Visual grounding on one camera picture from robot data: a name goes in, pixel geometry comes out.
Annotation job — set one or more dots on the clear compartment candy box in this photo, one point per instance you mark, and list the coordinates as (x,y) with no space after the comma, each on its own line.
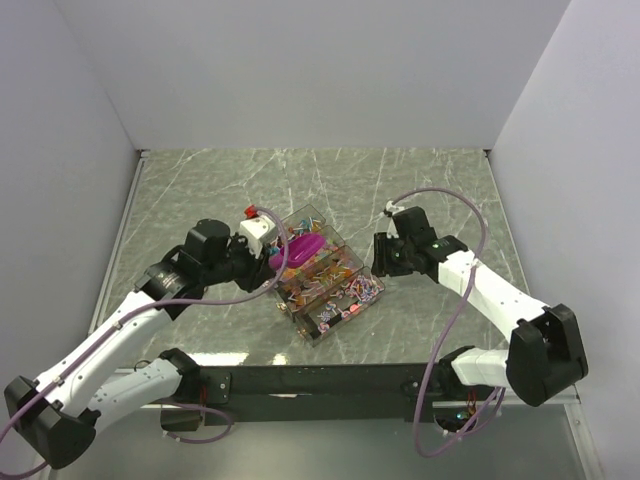
(331,288)

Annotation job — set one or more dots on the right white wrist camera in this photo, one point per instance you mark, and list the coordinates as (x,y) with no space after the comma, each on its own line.
(392,209)

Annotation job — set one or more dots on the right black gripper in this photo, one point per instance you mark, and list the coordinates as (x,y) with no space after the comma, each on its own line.
(382,265)

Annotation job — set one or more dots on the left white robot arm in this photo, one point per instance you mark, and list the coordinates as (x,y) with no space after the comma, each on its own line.
(60,413)

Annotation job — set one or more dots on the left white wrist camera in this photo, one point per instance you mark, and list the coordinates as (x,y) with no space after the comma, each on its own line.
(258,232)

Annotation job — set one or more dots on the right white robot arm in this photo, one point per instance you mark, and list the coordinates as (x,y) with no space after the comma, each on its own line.
(545,353)

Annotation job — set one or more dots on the black base beam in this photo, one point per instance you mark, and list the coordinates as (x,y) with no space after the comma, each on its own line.
(301,393)

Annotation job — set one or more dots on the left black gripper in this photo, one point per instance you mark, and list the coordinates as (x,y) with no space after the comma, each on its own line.
(259,271)

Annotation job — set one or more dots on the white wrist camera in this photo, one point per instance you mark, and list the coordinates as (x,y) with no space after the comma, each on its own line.
(392,209)
(258,232)

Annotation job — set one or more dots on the magenta plastic scoop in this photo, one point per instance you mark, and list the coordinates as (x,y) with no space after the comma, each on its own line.
(301,249)

